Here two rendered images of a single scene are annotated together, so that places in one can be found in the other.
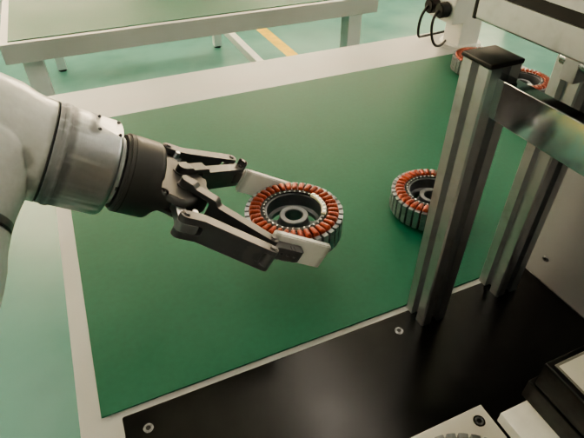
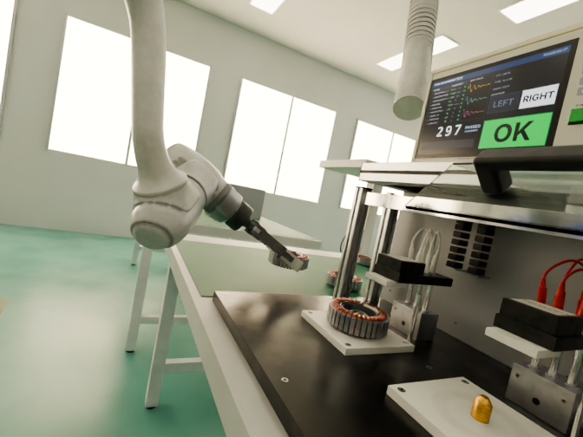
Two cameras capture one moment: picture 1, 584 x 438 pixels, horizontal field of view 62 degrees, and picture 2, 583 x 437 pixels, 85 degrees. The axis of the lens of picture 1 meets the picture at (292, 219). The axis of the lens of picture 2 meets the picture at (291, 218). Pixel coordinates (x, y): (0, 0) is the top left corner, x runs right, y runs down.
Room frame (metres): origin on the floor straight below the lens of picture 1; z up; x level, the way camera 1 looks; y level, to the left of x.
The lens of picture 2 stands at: (-0.44, 0.05, 0.99)
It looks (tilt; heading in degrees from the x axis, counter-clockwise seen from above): 4 degrees down; 357
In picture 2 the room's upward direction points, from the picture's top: 11 degrees clockwise
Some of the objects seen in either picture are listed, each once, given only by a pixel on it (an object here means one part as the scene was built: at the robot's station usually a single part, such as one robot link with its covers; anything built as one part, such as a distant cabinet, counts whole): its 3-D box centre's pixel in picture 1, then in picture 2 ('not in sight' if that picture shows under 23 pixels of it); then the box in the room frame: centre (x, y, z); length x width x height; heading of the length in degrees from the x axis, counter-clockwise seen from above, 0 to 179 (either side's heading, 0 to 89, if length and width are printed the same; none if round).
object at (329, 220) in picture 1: (294, 219); (288, 258); (0.43, 0.00, 0.83); 0.11 x 0.11 x 0.04
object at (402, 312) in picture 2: not in sight; (413, 319); (0.19, -0.26, 0.80); 0.08 x 0.05 x 0.06; 24
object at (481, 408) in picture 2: not in sight; (481, 407); (-0.09, -0.23, 0.80); 0.02 x 0.02 x 0.03
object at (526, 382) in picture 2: not in sight; (546, 394); (-0.03, -0.36, 0.80); 0.08 x 0.05 x 0.06; 24
